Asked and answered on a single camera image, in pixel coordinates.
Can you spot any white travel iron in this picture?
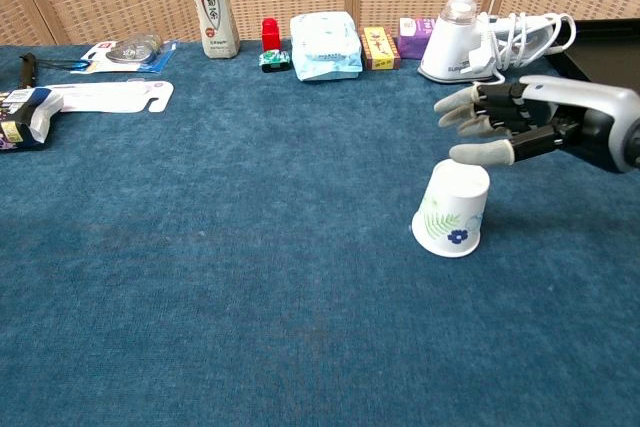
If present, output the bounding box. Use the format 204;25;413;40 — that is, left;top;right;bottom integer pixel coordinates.
417;0;576;84

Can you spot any purple white carton box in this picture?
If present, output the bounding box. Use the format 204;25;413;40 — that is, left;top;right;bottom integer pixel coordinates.
397;16;439;61

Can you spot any black pen with lanyard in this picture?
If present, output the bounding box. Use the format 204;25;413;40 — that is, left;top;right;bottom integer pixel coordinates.
17;51;91;91

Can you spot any white power cable with plug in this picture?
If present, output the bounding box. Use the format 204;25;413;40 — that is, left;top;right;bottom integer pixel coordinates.
459;11;579;86

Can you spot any beige milk tea bottle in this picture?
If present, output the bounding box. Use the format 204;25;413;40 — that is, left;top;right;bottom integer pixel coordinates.
180;0;242;60

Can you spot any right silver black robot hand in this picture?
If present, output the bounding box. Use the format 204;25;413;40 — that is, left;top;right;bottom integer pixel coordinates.
433;75;640;174

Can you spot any yellow red carton box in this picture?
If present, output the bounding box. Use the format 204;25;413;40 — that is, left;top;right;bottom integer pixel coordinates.
360;25;402;72

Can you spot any white toothbrush card package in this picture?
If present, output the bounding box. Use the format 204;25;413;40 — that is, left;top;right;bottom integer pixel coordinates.
42;79;175;114

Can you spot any blue felt table cloth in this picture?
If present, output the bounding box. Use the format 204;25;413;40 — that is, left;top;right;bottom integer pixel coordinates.
0;39;640;427

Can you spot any black plastic tray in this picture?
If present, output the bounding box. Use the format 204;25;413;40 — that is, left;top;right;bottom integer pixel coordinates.
544;18;640;93

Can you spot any dark purple snack package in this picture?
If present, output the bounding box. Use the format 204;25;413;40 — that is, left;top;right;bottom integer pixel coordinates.
0;86;65;153

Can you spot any light blue wet wipes pack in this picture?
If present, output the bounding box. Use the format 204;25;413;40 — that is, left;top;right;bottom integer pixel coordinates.
289;10;364;82

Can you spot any blue white tape blister pack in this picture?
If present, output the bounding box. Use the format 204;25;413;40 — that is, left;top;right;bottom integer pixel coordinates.
69;32;180;75

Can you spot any white floral paper cup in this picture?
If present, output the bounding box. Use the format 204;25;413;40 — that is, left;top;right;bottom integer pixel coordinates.
410;159;490;259

